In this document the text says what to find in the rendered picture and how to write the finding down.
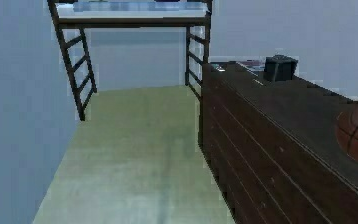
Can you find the orange-brown basketball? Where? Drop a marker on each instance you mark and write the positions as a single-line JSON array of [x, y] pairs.
[[357, 133]]

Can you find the black box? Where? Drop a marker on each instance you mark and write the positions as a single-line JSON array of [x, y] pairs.
[[279, 68]]

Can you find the red and blue book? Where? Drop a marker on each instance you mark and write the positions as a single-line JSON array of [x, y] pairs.
[[253, 64]]

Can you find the dark wooden loft bed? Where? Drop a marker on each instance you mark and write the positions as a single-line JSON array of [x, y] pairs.
[[130, 22]]

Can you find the dark brown wooden dresser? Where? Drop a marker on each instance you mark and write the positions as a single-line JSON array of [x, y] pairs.
[[267, 140]]

